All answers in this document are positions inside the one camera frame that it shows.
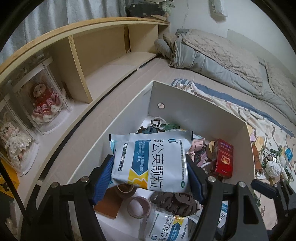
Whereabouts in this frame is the blue white medicine sachet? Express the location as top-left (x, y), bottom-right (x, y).
top-left (109, 131), bottom-right (192, 193)

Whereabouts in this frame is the green clothes peg with loop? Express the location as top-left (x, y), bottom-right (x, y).
top-left (160, 123), bottom-right (180, 132)

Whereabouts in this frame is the white crochet yarn ball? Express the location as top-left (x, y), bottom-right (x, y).
top-left (265, 161), bottom-right (281, 178)

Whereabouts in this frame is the brown leather pouch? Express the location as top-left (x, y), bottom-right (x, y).
top-left (252, 145), bottom-right (263, 175)

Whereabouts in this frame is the blue wipes packet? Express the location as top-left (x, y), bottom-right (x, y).
top-left (285, 148), bottom-right (293, 162)

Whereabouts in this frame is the red cigarette box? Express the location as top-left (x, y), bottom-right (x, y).
top-left (211, 139), bottom-right (234, 179)

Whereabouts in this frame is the black hair claw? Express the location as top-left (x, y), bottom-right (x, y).
top-left (149, 192), bottom-right (202, 216)

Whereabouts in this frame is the cartoon bear blanket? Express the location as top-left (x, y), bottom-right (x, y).
top-left (172, 78), bottom-right (295, 190)

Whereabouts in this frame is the brown tape roll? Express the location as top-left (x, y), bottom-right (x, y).
top-left (115, 183), bottom-right (137, 200)

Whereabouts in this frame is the pink tape roll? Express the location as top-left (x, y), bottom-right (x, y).
top-left (127, 196), bottom-right (151, 219)

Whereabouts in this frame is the white dress doll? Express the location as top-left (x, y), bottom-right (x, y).
top-left (1, 121), bottom-right (32, 169)

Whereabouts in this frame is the white shoe box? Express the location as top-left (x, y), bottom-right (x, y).
top-left (46, 79), bottom-right (256, 241)

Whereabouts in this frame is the red dress doll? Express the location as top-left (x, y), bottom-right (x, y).
top-left (31, 83), bottom-right (63, 125)

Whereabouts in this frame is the wooden bedside shelf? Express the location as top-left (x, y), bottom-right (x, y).
top-left (1, 17), bottom-right (170, 203)

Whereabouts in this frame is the grey folded duvet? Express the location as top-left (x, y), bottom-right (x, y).
top-left (154, 29), bottom-right (295, 123)

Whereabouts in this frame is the grey curtain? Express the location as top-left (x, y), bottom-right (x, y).
top-left (1, 0), bottom-right (131, 63)

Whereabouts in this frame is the white hanging bag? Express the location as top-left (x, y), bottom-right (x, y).
top-left (209, 0), bottom-right (228, 17)

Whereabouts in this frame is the black bag on shelf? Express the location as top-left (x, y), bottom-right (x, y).
top-left (126, 1), bottom-right (168, 19)

